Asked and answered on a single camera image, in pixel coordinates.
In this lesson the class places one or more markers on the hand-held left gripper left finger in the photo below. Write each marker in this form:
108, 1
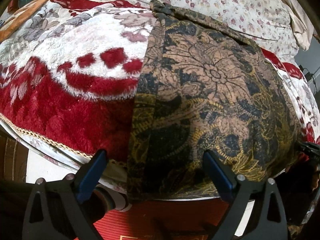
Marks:
91, 177

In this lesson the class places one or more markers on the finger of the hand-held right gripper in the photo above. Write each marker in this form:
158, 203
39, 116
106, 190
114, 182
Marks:
310, 147

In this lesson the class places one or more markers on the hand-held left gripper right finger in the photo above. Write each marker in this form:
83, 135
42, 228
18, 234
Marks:
218, 177

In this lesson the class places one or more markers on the dark gold patterned cloth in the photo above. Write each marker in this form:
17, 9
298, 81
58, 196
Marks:
212, 92

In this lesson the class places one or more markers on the red floor mat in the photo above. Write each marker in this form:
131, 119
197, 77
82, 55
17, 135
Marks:
162, 220

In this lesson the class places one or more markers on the brown wooden furniture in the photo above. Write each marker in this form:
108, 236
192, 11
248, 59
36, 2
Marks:
12, 155

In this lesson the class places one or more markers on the red white plush blanket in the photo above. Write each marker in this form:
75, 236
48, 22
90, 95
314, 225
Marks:
75, 80

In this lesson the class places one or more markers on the beige cloth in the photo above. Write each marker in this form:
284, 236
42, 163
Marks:
302, 30

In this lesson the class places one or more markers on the floral bedsheet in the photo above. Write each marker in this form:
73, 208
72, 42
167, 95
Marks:
225, 0

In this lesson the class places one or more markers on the orange pillow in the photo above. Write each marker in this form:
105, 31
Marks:
22, 17

